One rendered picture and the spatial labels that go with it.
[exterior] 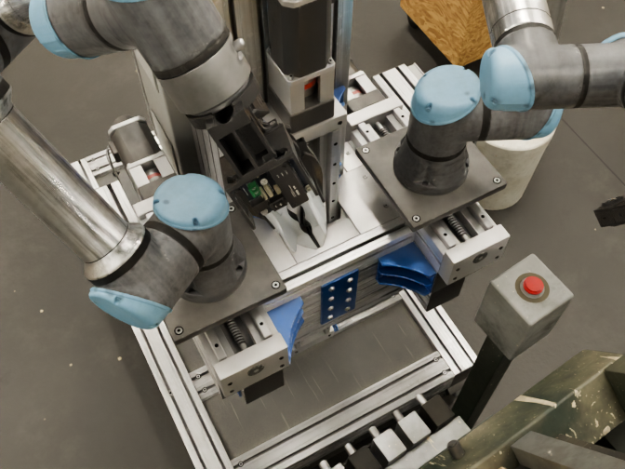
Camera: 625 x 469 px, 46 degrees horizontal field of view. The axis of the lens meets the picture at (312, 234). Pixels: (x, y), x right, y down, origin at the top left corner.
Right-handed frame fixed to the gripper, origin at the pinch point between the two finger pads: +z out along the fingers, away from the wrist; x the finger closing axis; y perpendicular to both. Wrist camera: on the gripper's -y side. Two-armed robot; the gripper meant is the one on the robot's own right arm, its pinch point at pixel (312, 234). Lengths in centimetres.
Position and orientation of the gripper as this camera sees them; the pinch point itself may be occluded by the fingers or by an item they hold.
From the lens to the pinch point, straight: 79.1
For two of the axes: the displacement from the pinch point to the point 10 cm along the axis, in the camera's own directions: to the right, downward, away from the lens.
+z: 4.4, 6.9, 5.7
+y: 1.9, 5.5, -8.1
